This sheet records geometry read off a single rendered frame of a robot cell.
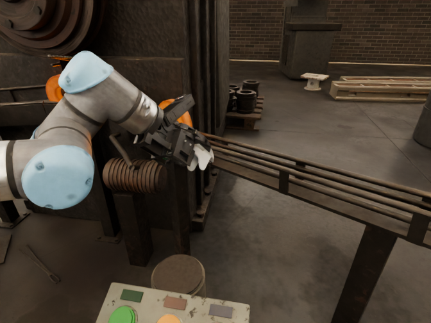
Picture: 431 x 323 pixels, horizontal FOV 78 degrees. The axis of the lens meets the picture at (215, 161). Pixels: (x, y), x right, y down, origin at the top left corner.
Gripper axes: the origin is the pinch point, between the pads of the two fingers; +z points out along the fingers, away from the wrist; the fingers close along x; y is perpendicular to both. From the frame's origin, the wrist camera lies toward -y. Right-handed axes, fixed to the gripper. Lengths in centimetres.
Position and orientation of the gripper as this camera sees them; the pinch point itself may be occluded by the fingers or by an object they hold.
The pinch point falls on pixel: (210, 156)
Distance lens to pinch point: 66.4
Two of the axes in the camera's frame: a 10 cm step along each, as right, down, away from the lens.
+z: 5.8, 4.4, 6.8
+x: 7.8, -0.8, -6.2
